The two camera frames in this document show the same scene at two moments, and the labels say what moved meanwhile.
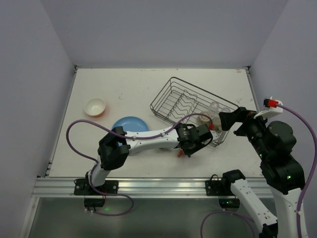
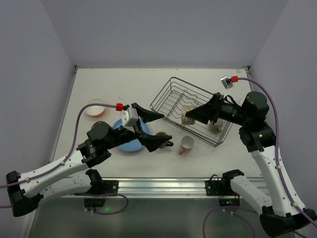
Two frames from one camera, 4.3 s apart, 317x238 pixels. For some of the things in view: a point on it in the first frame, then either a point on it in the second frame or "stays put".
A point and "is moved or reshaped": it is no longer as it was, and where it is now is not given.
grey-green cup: x=216 y=122 stays put
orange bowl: x=95 y=107 stays put
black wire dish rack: x=181 y=102 stays put
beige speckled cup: x=203 y=120 is moved or reshaped
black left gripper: x=201 y=135 -> x=136 y=127
